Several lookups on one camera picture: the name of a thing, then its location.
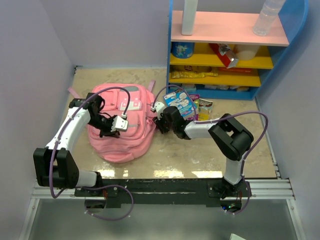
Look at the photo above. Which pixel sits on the pink student backpack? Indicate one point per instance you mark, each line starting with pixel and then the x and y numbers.
pixel 137 139

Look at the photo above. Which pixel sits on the blue round tin can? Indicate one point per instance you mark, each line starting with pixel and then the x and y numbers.
pixel 182 50

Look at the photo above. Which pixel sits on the white tall bottle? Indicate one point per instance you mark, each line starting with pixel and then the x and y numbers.
pixel 188 17

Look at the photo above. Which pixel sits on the blue illustrated book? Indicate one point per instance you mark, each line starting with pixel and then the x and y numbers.
pixel 184 104

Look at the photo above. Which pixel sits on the purple book underneath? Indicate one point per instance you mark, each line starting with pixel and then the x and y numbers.
pixel 195 98

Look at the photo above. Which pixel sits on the blue wooden shelf unit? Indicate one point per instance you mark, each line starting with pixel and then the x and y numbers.
pixel 235 28

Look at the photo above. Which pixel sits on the red flat package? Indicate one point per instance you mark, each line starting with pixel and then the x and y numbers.
pixel 237 71

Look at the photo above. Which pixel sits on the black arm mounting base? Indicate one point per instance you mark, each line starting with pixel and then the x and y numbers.
pixel 167 191

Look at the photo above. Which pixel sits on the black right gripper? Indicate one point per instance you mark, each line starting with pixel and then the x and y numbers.
pixel 159 123

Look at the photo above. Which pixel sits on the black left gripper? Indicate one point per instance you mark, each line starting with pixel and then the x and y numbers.
pixel 108 132

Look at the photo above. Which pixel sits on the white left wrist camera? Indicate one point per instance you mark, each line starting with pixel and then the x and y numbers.
pixel 119 124

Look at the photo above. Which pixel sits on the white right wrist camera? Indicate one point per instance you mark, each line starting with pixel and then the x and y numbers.
pixel 158 108

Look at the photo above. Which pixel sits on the yellow chips bag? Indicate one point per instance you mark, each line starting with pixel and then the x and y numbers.
pixel 192 72

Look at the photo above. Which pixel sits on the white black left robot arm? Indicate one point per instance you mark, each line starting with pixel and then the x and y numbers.
pixel 55 159

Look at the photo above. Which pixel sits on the white plastic cup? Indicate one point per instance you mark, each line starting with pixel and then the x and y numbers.
pixel 246 52

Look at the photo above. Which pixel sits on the red snack box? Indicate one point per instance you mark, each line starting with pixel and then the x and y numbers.
pixel 225 54

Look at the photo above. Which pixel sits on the clear plastic water bottle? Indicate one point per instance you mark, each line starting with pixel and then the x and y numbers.
pixel 267 16

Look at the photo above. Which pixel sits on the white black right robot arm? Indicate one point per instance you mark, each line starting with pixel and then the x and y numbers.
pixel 231 137

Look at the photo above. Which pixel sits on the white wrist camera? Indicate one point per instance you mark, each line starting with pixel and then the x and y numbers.
pixel 158 108
pixel 119 124

